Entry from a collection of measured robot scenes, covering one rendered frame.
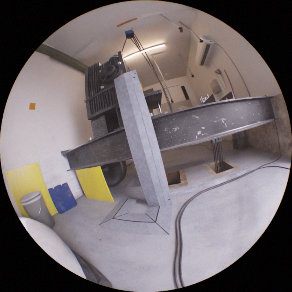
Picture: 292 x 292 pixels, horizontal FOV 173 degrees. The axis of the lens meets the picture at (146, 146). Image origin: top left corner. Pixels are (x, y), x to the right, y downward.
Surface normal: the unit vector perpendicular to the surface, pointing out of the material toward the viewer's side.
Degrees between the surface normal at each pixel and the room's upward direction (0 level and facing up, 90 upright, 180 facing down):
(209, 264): 0
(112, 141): 90
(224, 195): 0
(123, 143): 90
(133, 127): 90
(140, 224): 10
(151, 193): 90
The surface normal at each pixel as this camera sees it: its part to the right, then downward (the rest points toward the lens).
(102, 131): -0.27, 0.13
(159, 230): -0.30, -0.93
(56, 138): 0.93, -0.24
